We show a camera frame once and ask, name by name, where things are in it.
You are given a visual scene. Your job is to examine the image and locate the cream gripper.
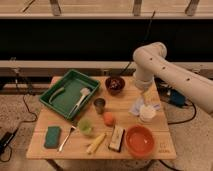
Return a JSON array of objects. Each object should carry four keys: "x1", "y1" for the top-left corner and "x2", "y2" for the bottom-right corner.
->
[{"x1": 142, "y1": 85, "x2": 159, "y2": 106}]

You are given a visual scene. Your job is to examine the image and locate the white dish brush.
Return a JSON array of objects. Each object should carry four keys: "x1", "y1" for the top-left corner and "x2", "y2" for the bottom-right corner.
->
[{"x1": 69, "y1": 87, "x2": 90, "y2": 115}]

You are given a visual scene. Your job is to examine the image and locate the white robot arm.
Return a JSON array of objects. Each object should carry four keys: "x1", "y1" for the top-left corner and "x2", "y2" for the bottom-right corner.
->
[{"x1": 133, "y1": 42, "x2": 213, "y2": 117}]

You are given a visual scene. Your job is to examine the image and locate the white paper cup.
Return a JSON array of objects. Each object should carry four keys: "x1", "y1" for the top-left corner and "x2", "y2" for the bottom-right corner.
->
[{"x1": 139, "y1": 105, "x2": 156, "y2": 122}]

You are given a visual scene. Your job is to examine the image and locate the small metal cup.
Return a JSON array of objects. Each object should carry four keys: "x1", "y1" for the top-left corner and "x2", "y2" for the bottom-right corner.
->
[{"x1": 94, "y1": 98, "x2": 106, "y2": 114}]

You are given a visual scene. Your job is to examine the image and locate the green plastic cup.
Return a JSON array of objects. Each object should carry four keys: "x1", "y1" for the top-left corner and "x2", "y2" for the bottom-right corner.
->
[{"x1": 78, "y1": 118, "x2": 92, "y2": 136}]

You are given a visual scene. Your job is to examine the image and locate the blue power box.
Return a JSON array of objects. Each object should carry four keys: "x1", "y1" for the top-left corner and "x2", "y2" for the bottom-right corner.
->
[{"x1": 169, "y1": 90, "x2": 185, "y2": 107}]

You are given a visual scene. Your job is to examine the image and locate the dark red bowl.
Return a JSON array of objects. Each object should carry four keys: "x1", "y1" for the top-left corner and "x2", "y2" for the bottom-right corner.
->
[{"x1": 105, "y1": 76, "x2": 125, "y2": 95}]

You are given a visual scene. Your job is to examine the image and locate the orange plastic bowl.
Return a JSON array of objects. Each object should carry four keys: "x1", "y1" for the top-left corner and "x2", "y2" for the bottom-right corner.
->
[{"x1": 124, "y1": 125, "x2": 155, "y2": 158}]

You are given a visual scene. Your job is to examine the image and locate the orange ball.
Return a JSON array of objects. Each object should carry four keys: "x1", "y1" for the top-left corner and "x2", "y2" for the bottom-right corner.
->
[{"x1": 103, "y1": 112, "x2": 115, "y2": 126}]

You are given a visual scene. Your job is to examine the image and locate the black white eraser block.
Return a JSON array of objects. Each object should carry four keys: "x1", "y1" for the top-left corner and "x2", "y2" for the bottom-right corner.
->
[{"x1": 108, "y1": 125, "x2": 125, "y2": 152}]

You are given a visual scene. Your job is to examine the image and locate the metal fork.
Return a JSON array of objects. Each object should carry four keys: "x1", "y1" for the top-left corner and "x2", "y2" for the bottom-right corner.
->
[{"x1": 58, "y1": 126, "x2": 77, "y2": 152}]

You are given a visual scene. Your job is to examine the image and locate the green plastic tray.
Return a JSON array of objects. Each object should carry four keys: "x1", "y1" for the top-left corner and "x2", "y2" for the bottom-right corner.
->
[{"x1": 40, "y1": 69, "x2": 100, "y2": 120}]

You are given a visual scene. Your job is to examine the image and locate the green sponge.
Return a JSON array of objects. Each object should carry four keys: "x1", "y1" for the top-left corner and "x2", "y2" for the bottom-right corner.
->
[{"x1": 44, "y1": 126, "x2": 61, "y2": 149}]

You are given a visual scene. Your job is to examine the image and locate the black power adapter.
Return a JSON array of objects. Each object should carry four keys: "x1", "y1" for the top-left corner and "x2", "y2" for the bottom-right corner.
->
[{"x1": 0, "y1": 132, "x2": 13, "y2": 155}]

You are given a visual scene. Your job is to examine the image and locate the black cable right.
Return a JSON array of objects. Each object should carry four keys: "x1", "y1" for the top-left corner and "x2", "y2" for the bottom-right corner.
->
[{"x1": 155, "y1": 81, "x2": 198, "y2": 126}]

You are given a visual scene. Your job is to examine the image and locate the black cable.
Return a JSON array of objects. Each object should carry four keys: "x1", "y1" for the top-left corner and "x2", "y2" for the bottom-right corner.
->
[
  {"x1": 0, "y1": 74, "x2": 39, "y2": 163},
  {"x1": 155, "y1": 81, "x2": 198, "y2": 126}
]

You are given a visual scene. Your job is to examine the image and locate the pale green curved handle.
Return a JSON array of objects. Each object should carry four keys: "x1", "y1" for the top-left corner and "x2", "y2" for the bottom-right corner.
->
[{"x1": 49, "y1": 87, "x2": 65, "y2": 104}]

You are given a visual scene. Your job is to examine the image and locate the black cable left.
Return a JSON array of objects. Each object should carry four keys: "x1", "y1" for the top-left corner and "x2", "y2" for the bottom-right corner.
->
[{"x1": 0, "y1": 74, "x2": 39, "y2": 163}]

